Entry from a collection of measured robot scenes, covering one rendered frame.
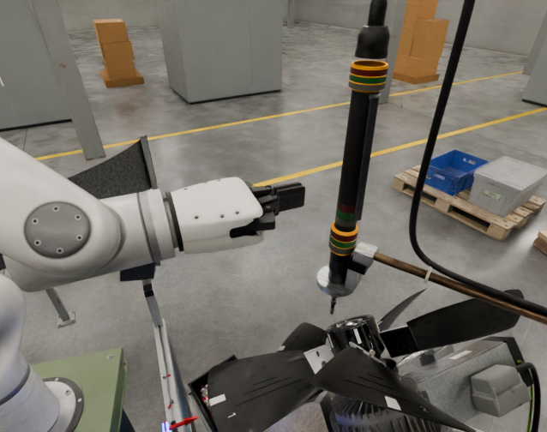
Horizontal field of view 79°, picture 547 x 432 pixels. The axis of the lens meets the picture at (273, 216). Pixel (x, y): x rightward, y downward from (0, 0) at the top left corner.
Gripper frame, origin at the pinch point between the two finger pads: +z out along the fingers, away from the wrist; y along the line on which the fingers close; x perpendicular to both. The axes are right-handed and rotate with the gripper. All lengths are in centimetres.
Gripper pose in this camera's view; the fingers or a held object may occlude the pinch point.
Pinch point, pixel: (289, 196)
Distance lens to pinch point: 45.2
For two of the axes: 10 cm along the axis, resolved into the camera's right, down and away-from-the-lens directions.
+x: 0.0, -8.2, -5.7
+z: 9.3, -2.2, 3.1
